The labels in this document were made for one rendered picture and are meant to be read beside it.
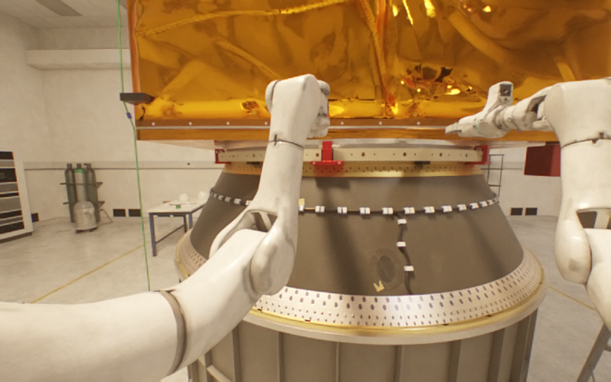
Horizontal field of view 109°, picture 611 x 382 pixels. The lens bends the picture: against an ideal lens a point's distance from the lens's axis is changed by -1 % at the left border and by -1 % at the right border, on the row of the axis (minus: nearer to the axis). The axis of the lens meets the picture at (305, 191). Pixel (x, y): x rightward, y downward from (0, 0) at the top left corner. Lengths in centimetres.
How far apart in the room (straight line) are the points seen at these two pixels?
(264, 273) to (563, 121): 55
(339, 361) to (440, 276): 43
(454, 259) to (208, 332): 85
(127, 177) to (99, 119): 174
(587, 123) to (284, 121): 49
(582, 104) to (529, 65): 71
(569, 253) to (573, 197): 11
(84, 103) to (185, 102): 794
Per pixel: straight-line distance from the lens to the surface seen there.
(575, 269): 49
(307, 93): 39
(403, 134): 103
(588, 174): 56
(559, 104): 61
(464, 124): 83
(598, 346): 196
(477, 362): 113
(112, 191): 845
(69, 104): 924
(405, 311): 84
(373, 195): 88
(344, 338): 79
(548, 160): 146
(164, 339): 24
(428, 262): 90
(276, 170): 35
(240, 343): 105
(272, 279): 31
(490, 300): 104
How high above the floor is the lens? 166
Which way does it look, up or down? 7 degrees down
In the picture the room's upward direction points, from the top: straight up
